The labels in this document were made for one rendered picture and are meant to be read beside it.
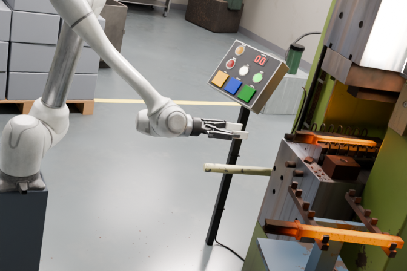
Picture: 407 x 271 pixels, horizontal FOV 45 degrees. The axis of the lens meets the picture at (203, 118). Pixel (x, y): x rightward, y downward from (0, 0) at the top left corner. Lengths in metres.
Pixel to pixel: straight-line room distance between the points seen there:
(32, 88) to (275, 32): 5.19
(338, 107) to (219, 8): 6.45
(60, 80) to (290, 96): 3.64
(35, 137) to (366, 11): 1.35
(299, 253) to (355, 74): 0.72
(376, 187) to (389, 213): 0.12
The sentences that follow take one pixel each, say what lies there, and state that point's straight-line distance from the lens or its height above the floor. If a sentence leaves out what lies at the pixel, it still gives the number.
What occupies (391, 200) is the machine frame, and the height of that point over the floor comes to 0.95.
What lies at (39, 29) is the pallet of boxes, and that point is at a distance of 3.98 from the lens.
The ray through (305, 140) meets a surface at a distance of 2.12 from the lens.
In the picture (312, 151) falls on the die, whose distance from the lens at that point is 2.14.
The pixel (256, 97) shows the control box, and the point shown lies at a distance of 2.39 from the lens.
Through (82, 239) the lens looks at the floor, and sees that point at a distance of 2.86.
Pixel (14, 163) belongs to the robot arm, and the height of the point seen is 0.72.
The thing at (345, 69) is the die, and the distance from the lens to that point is 2.01.
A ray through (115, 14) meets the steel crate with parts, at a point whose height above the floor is 0.64.
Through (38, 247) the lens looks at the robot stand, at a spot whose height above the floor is 0.32.
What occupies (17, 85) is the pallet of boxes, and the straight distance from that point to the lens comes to 4.10.
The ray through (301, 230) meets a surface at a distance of 1.40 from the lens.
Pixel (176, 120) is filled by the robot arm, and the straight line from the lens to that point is 1.65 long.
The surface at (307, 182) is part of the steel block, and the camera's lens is 2.05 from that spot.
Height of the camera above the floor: 1.73
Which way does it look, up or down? 21 degrees down
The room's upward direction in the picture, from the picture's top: 13 degrees clockwise
